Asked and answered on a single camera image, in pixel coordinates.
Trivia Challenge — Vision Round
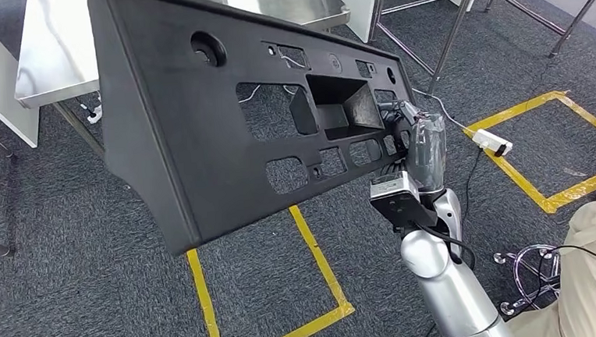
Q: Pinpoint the black camera cable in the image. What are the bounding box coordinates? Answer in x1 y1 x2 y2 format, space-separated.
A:
410 218 477 275

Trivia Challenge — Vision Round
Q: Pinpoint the black plastic plate holder part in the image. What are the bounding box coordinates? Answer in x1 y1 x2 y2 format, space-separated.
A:
86 0 427 262

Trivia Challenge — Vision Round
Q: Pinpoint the chrome chair base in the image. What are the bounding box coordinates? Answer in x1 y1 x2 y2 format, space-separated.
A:
491 242 567 317

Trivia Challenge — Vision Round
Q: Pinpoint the stainless steel table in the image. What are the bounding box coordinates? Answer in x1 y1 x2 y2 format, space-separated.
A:
367 0 596 99

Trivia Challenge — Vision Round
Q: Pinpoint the stainless steel workbench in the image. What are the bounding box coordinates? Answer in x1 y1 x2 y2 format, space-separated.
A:
8 0 360 166

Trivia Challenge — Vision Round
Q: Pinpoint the white plug adapter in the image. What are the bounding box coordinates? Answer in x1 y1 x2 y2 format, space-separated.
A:
80 101 105 126

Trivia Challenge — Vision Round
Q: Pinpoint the white power cable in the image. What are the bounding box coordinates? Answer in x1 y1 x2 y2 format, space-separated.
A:
235 52 308 105
410 83 478 140

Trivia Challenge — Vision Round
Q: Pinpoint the person's leg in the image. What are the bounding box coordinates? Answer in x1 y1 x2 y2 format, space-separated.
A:
498 188 596 337

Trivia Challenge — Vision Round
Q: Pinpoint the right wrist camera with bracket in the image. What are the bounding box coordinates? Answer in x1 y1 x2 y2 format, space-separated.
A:
368 168 440 232

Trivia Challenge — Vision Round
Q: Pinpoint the white power strip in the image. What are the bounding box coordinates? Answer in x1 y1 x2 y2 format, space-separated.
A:
472 126 515 159

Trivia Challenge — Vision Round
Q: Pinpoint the black power cord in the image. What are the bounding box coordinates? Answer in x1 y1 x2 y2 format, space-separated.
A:
452 147 490 232

